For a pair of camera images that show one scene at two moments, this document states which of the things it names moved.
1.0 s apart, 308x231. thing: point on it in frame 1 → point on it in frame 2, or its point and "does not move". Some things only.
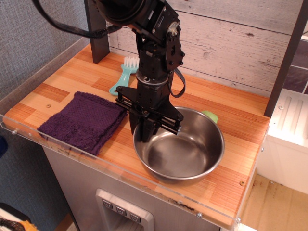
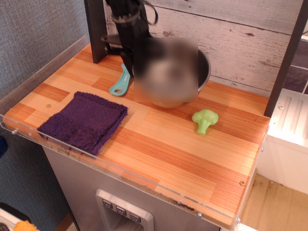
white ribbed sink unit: (283, 158) does not move
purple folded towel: (88, 123) does not move
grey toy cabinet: (97, 200) does not move
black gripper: (151, 101) → (123, 43)
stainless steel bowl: (168, 159) → (204, 74)
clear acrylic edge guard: (228, 218) does not move
